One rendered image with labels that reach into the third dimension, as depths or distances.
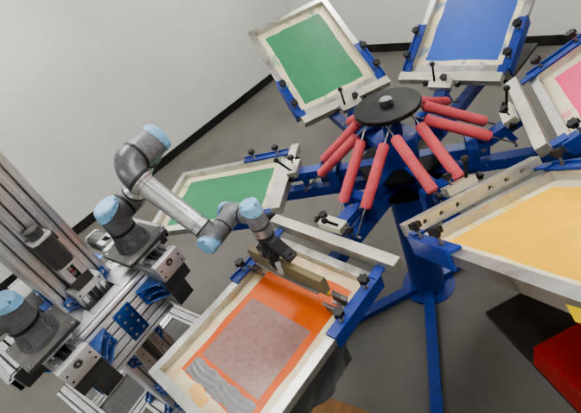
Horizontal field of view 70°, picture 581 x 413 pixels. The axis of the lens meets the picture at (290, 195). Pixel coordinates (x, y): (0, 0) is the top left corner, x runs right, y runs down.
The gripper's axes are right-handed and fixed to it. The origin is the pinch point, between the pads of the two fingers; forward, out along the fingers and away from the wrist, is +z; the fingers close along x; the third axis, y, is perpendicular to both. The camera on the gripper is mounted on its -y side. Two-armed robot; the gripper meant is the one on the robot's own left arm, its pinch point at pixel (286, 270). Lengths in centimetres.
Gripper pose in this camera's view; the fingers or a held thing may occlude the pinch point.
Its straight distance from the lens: 166.1
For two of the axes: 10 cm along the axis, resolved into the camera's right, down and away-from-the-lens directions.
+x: -6.2, 6.3, -4.6
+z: 3.3, 7.4, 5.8
